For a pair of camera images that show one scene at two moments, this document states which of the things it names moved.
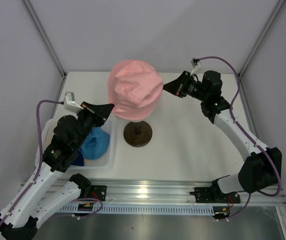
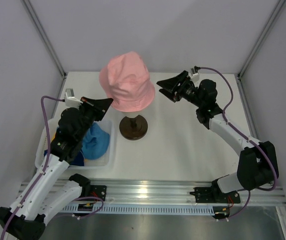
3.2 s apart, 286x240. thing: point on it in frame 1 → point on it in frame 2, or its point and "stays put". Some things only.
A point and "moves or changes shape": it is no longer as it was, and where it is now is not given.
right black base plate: x=206 y=195 stays put
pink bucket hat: x=135 y=88 moves or changes shape
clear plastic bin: x=97 y=152 stays put
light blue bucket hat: x=96 y=144 stays put
